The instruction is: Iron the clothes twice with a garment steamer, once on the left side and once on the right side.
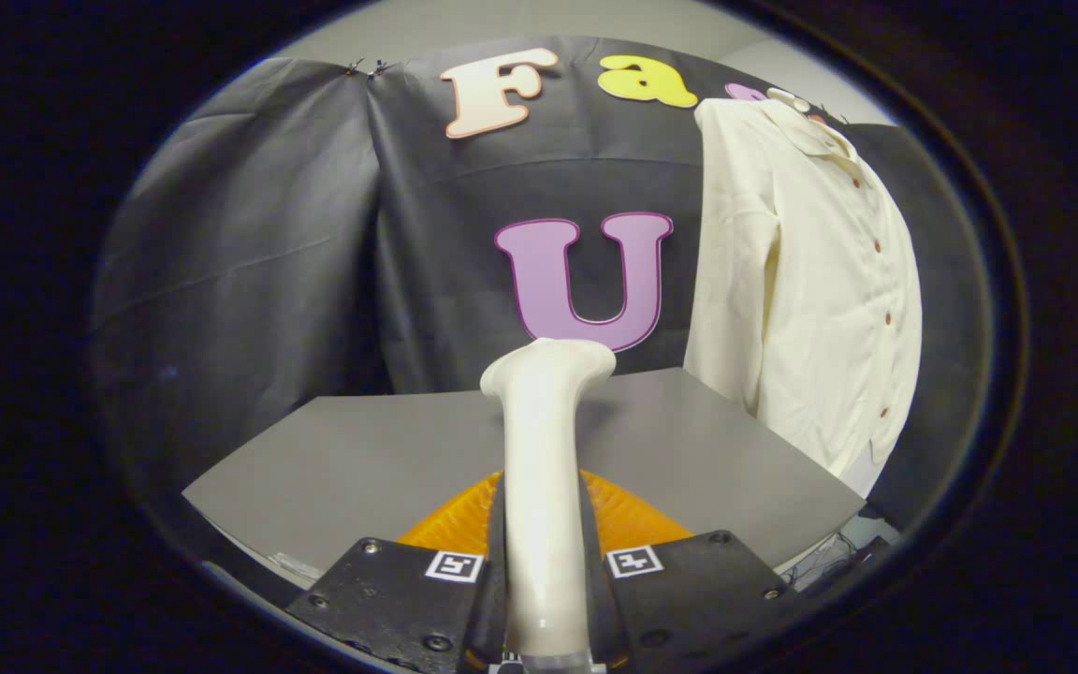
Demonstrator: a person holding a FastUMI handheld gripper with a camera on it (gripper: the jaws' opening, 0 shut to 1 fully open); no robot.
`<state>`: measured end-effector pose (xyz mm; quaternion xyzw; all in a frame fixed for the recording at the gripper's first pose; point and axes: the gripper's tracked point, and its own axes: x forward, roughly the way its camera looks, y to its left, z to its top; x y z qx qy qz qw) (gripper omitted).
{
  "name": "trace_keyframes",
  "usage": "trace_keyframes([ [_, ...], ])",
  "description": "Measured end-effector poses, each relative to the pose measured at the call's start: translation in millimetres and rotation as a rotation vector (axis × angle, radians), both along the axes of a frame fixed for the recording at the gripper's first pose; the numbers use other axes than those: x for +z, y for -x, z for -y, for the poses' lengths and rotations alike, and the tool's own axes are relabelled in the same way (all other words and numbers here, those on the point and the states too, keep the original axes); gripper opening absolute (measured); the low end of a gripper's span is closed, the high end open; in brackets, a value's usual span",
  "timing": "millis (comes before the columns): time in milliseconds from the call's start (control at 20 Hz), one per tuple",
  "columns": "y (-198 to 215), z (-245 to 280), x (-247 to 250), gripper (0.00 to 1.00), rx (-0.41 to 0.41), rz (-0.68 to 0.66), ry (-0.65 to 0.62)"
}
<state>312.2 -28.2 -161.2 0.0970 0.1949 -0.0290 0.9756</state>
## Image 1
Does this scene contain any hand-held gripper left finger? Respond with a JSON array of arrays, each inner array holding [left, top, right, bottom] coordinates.
[[284, 471, 508, 674]]

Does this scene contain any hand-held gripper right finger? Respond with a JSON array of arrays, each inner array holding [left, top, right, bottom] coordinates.
[[579, 471, 807, 674]]

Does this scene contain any white garment steamer head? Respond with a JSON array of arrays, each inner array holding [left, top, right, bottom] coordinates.
[[480, 338, 617, 667]]

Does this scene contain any cream button-up shirt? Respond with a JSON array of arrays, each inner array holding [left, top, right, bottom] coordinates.
[[684, 89, 924, 497]]

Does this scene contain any grey cabinet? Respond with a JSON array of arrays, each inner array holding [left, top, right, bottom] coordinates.
[[179, 367, 867, 591]]

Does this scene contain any black backdrop cloth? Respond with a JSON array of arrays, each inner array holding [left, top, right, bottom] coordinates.
[[90, 36, 994, 535]]

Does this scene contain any black cable tangle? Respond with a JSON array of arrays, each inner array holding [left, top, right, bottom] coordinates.
[[787, 529, 891, 586]]

